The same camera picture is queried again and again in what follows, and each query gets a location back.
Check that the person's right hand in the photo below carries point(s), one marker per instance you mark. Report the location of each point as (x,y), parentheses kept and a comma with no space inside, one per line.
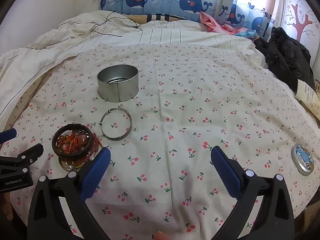
(160,236)

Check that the white tree sticker wardrobe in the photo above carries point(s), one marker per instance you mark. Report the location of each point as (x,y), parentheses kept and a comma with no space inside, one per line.
(300,17)

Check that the woven basket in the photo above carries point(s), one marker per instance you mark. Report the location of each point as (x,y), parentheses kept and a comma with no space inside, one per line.
(317,87)

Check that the light blue cloth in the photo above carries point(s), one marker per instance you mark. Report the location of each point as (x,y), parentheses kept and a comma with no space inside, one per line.
(247,34)

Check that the black jacket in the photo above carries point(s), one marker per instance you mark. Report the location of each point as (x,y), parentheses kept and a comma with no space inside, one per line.
(287,55)

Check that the silver bangle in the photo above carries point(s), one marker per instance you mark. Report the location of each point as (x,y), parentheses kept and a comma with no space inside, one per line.
(117,138)

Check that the white printed paper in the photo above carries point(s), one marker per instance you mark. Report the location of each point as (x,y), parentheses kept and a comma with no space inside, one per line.
(308,95)

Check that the cherry print bedsheet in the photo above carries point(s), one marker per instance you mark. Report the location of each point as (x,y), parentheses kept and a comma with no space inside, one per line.
(187,105)

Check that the round metal tin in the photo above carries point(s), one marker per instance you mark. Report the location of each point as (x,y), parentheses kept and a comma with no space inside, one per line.
(117,90)

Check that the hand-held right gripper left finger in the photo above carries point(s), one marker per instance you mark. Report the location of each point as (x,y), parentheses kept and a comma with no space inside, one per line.
(96,172)

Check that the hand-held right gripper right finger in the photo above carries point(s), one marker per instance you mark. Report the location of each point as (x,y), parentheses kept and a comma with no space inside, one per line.
(225,172)

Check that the round metal tin lid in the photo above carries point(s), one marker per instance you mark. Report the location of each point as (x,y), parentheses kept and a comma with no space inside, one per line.
(302,158)

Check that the orange black striped pillow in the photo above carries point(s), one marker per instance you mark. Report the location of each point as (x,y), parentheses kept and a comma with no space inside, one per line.
(140,18)

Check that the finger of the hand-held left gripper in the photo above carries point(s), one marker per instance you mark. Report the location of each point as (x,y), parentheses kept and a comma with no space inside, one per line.
(8,134)
(33,151)

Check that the pink cloth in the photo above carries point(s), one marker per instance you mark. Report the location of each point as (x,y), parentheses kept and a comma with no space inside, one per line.
(212,23)

